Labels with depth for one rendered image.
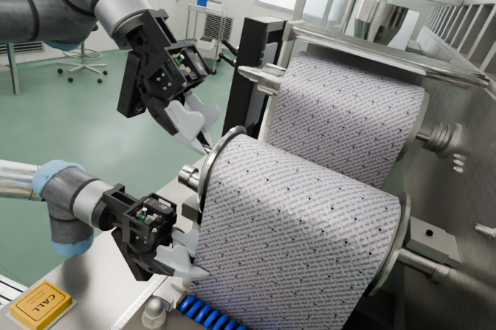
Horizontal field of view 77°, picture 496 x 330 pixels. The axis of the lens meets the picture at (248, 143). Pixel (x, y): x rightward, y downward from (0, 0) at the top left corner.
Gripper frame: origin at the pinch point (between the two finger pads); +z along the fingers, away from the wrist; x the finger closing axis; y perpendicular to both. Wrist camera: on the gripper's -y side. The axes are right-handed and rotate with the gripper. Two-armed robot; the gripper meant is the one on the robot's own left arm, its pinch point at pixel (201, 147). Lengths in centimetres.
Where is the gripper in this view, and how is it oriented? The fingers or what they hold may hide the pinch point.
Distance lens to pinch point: 50.0
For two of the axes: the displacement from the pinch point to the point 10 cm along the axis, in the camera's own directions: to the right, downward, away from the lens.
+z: 5.4, 8.3, 0.9
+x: 4.1, -3.6, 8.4
